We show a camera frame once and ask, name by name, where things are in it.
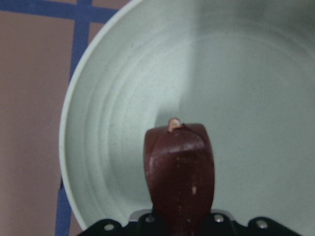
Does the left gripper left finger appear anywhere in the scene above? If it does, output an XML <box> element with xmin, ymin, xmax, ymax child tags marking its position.
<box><xmin>137</xmin><ymin>213</ymin><xmax>158</xmax><ymax>236</ymax></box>

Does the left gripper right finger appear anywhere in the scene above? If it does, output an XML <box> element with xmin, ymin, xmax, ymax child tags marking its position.
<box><xmin>206</xmin><ymin>213</ymin><xmax>233</xmax><ymax>236</ymax></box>

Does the brown steamed bun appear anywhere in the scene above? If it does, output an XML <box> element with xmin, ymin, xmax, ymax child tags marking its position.
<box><xmin>143</xmin><ymin>118</ymin><xmax>215</xmax><ymax>236</ymax></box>

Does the light green plate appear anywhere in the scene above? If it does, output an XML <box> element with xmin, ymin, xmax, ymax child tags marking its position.
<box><xmin>60</xmin><ymin>0</ymin><xmax>315</xmax><ymax>236</ymax></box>

